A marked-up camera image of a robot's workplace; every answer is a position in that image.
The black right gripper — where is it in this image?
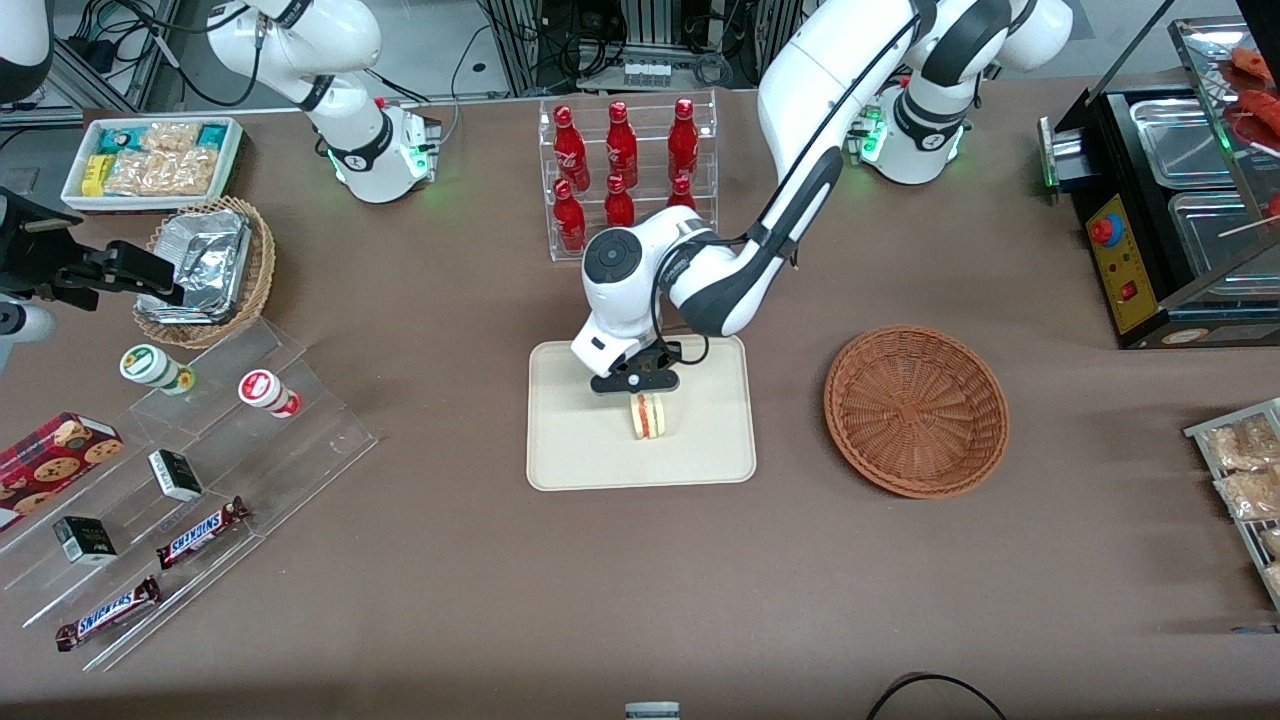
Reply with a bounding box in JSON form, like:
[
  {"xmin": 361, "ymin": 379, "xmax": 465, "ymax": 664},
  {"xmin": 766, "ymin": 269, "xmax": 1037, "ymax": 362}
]
[{"xmin": 0, "ymin": 188, "xmax": 188, "ymax": 312}]

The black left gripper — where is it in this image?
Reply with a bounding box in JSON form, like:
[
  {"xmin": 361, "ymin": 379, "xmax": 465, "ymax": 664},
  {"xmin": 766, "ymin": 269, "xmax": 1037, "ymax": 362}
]
[{"xmin": 590, "ymin": 341, "xmax": 684, "ymax": 405}]

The triangular sandwich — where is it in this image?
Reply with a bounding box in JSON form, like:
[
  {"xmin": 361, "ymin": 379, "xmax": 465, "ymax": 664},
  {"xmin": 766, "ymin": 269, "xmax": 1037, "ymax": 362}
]
[{"xmin": 629, "ymin": 392, "xmax": 669, "ymax": 441}]

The cream plastic tray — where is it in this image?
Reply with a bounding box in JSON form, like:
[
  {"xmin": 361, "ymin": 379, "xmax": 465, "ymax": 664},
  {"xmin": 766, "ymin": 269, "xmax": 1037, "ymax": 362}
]
[{"xmin": 527, "ymin": 336, "xmax": 758, "ymax": 492}]

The white rectangular snack tray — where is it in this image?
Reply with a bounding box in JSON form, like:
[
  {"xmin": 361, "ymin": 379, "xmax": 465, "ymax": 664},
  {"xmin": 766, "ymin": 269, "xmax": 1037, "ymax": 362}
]
[{"xmin": 60, "ymin": 116, "xmax": 246, "ymax": 213}]

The light wicker basket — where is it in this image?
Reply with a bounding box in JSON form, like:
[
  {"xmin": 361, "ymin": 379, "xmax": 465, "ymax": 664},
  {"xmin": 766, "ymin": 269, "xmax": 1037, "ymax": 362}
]
[{"xmin": 133, "ymin": 196, "xmax": 277, "ymax": 349}]

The brown wicker basket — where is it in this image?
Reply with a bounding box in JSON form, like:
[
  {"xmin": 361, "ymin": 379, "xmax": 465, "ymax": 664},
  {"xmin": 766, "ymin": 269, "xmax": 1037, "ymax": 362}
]
[{"xmin": 824, "ymin": 325, "xmax": 1010, "ymax": 499}]

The aluminium foil container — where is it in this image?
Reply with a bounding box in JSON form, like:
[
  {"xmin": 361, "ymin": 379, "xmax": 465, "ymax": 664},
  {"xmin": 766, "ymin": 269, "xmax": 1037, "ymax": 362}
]
[{"xmin": 136, "ymin": 209, "xmax": 253, "ymax": 326}]

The green cap yogurt bottle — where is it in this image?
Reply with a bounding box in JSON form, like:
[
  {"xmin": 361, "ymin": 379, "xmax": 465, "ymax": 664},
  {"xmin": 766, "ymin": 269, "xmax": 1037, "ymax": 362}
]
[{"xmin": 119, "ymin": 344, "xmax": 197, "ymax": 395}]

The clear rice cracker packet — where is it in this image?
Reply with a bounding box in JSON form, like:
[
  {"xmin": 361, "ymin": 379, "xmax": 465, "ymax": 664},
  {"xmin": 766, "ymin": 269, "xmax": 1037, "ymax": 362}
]
[
  {"xmin": 140, "ymin": 121, "xmax": 202, "ymax": 154},
  {"xmin": 104, "ymin": 148, "xmax": 218, "ymax": 197}
]

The red cap yogurt bottle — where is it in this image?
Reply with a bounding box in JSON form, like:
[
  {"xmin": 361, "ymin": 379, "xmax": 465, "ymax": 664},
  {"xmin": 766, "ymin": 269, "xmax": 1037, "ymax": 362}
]
[{"xmin": 238, "ymin": 369, "xmax": 301, "ymax": 418}]

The red cookie box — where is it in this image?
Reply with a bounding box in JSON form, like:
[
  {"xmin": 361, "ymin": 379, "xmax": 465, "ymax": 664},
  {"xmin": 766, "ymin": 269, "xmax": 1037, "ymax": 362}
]
[{"xmin": 0, "ymin": 412, "xmax": 125, "ymax": 532}]

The small black box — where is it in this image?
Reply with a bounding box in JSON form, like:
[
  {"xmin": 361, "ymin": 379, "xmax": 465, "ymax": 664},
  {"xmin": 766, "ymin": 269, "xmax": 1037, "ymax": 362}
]
[
  {"xmin": 148, "ymin": 449, "xmax": 204, "ymax": 502},
  {"xmin": 53, "ymin": 516, "xmax": 118, "ymax": 566}
]

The clear acrylic stepped stand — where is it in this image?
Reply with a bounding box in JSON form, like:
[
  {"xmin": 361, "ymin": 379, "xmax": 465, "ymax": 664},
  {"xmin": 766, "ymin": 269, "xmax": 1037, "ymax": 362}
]
[{"xmin": 0, "ymin": 318, "xmax": 379, "ymax": 673}]

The clear acrylic bottle rack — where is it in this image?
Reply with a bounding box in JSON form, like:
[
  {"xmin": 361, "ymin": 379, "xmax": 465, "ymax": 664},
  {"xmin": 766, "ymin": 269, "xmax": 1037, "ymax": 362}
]
[{"xmin": 538, "ymin": 90, "xmax": 719, "ymax": 263}]

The snickers chocolate bar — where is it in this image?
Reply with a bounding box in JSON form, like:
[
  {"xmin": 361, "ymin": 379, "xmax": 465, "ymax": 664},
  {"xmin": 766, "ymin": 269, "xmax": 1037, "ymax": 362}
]
[
  {"xmin": 55, "ymin": 575, "xmax": 163, "ymax": 652},
  {"xmin": 156, "ymin": 496, "xmax": 251, "ymax": 570}
]

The black food warmer machine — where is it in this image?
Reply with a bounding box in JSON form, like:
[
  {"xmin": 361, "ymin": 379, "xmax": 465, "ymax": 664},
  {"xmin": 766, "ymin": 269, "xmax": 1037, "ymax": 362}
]
[{"xmin": 1038, "ymin": 15, "xmax": 1280, "ymax": 351}]

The orange sausage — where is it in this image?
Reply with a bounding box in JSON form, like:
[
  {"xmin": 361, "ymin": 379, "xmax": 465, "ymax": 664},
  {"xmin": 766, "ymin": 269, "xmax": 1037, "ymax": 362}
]
[
  {"xmin": 1230, "ymin": 46, "xmax": 1279, "ymax": 87},
  {"xmin": 1238, "ymin": 88, "xmax": 1280, "ymax": 143}
]

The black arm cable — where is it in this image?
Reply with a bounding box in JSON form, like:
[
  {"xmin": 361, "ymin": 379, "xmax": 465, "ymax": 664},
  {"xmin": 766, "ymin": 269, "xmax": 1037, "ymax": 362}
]
[{"xmin": 650, "ymin": 0, "xmax": 926, "ymax": 366}]

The aluminium frame rack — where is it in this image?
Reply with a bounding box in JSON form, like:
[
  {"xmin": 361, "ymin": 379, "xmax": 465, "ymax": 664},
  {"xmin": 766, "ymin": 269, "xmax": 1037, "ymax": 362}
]
[{"xmin": 485, "ymin": 0, "xmax": 801, "ymax": 98}]

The black table cable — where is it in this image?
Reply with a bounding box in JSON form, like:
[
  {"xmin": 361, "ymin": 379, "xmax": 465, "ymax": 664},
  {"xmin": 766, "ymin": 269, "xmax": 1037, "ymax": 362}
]
[{"xmin": 865, "ymin": 673, "xmax": 1009, "ymax": 720}]

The metal wire rack tray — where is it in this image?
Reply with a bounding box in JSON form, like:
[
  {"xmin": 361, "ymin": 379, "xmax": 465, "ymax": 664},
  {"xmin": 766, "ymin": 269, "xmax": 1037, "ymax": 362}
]
[{"xmin": 1184, "ymin": 398, "xmax": 1280, "ymax": 611}]

